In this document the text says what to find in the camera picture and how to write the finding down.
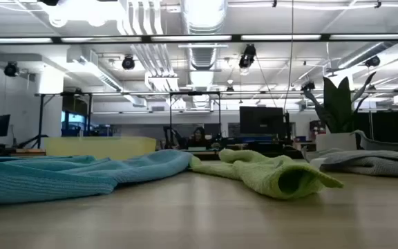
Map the lime green microfiber towel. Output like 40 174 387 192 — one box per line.
188 148 345 201

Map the yellow translucent plastic basket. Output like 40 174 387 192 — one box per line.
44 136 158 161

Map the light blue microfiber towel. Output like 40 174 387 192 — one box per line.
0 149 193 205

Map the grey microfiber towel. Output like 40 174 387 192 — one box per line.
301 129 398 180

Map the person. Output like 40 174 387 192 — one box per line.
186 126 213 150

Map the large black monitor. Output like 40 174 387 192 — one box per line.
238 105 285 136

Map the black spot lamp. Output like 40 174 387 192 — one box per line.
3 61 20 77
238 44 257 69
364 55 381 68
121 55 136 71

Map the black bar with light strips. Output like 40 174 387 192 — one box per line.
0 33 398 44

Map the snake plant in white pot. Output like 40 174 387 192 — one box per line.
301 71 377 152

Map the black room partition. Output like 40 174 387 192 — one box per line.
354 110 398 150

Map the black aluminium table frame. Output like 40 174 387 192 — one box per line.
191 149 307 161

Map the distant black rig frame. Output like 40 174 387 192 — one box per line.
34 91 93 150
169 91 222 150

